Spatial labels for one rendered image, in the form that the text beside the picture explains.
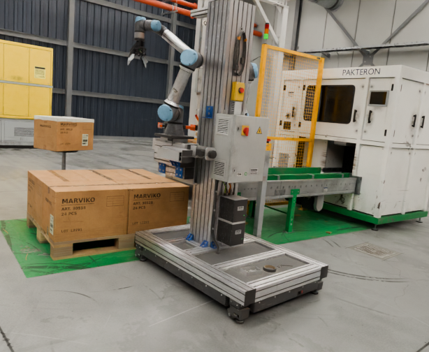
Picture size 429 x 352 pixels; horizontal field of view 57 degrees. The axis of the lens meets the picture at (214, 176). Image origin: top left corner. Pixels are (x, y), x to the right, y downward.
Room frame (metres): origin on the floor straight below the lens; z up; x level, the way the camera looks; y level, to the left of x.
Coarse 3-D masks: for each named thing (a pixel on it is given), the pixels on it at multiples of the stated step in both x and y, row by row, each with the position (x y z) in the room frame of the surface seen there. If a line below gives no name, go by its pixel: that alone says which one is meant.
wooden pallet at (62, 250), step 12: (48, 240) 3.03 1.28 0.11; (72, 240) 2.99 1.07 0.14; (84, 240) 3.04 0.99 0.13; (120, 240) 3.23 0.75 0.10; (132, 240) 3.29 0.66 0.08; (60, 252) 2.93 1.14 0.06; (72, 252) 2.99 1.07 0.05; (84, 252) 3.08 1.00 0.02; (96, 252) 3.11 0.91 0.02; (108, 252) 3.17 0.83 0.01
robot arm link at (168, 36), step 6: (162, 30) 3.07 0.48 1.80; (168, 30) 3.09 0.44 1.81; (162, 36) 3.08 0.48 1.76; (168, 36) 3.05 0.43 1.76; (174, 36) 3.06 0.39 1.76; (168, 42) 3.07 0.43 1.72; (174, 42) 3.04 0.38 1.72; (180, 42) 3.04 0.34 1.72; (180, 48) 3.02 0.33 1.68; (186, 48) 3.01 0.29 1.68
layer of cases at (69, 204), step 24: (48, 192) 3.07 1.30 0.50; (72, 192) 2.98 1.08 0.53; (96, 192) 3.10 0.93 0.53; (120, 192) 3.22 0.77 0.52; (144, 192) 3.35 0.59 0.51; (168, 192) 3.49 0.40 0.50; (48, 216) 3.05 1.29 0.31; (72, 216) 2.99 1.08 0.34; (96, 216) 3.10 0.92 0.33; (120, 216) 3.22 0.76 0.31; (144, 216) 3.35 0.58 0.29; (168, 216) 3.50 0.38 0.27
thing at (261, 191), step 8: (264, 168) 3.72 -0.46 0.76; (264, 176) 3.72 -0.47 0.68; (264, 184) 3.73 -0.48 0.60; (264, 192) 3.74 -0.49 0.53; (256, 200) 3.76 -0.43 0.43; (264, 200) 3.74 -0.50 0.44; (256, 208) 3.75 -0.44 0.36; (256, 216) 3.74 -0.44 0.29; (256, 224) 3.73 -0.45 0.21; (256, 232) 3.72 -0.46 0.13
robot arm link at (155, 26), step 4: (148, 20) 2.98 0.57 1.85; (152, 20) 2.97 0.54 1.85; (156, 20) 2.97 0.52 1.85; (144, 24) 2.98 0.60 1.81; (148, 24) 2.97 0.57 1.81; (152, 24) 2.96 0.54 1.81; (156, 24) 2.95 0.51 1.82; (160, 24) 3.00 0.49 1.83; (144, 28) 2.99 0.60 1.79; (148, 28) 2.98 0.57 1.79; (152, 28) 2.97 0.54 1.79; (156, 28) 2.96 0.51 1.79; (160, 28) 3.00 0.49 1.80; (156, 32) 3.04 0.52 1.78
